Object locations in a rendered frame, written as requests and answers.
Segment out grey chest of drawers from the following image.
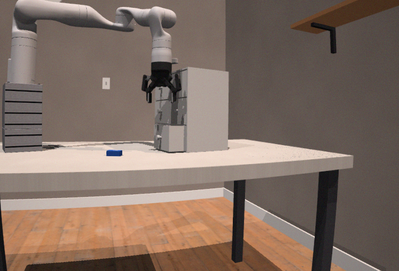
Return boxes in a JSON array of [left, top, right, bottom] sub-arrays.
[[155, 67, 229, 153]]

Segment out blue nine-volt battery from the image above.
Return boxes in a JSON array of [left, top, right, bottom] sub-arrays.
[[106, 150, 122, 156]]

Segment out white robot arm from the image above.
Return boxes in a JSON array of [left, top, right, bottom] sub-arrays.
[[7, 0, 178, 84]]

